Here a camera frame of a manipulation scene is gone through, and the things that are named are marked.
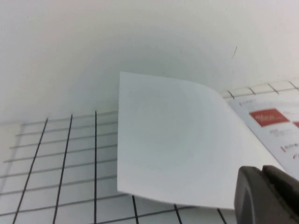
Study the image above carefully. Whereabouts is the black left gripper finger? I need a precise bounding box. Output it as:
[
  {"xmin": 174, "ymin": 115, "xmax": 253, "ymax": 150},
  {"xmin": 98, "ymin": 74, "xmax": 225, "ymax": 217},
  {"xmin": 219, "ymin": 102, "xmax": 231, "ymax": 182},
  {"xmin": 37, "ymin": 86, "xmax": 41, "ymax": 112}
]
[{"xmin": 234, "ymin": 165, "xmax": 299, "ymax": 224}]

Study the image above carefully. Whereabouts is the AgileX robot brochure book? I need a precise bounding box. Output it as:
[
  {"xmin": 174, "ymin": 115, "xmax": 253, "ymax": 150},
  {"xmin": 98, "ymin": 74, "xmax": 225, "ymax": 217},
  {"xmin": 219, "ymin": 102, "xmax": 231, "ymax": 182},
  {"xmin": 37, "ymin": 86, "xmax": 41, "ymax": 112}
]
[{"xmin": 116, "ymin": 71, "xmax": 299, "ymax": 210}]

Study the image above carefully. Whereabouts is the white black-grid tablecloth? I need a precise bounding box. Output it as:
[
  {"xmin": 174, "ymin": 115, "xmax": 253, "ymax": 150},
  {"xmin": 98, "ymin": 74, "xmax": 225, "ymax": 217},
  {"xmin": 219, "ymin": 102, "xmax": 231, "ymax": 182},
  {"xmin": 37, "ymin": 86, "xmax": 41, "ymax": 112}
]
[{"xmin": 0, "ymin": 80, "xmax": 299, "ymax": 224}]

